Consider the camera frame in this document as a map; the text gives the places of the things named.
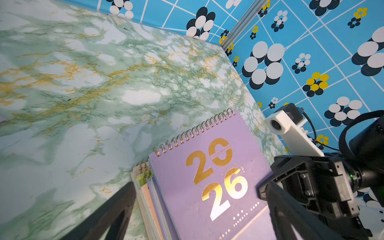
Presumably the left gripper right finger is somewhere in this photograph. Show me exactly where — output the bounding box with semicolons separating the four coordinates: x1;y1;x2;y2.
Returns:
266;182;342;240

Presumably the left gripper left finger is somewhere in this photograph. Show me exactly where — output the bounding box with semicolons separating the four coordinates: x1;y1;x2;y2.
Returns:
62;182;136;240

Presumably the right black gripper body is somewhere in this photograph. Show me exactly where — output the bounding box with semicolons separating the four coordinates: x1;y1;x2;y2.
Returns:
257;153;372;240

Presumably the pink calendar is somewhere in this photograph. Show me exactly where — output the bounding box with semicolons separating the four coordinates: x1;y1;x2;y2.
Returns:
140;184;164;240
131;163;148;235

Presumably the green calendar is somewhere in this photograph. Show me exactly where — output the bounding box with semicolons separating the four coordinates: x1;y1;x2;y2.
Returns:
135;170;152;189

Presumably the purple calendar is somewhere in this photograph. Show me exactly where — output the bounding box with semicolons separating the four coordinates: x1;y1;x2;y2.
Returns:
148;177;179;240
149;109;272;240

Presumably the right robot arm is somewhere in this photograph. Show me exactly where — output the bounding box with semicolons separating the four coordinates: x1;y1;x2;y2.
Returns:
257;110;384;240

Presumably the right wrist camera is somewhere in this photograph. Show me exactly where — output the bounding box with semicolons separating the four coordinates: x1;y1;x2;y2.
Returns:
266;103;325;157

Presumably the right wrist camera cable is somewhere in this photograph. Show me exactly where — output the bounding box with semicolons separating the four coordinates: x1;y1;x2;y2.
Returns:
301;109;341;152

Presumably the right aluminium corner post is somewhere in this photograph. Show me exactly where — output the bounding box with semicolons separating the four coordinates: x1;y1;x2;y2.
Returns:
220;0;267;50

